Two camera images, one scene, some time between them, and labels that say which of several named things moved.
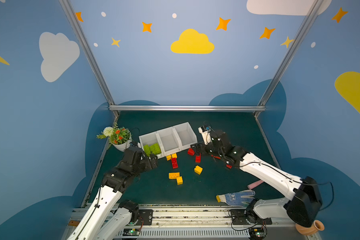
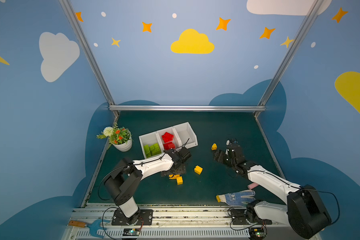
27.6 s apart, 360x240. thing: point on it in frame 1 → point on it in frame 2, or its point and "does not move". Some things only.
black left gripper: (150, 162) → (174, 170)
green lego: (155, 148) does not move
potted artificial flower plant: (120, 138) does not move
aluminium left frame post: (90, 51) does not move
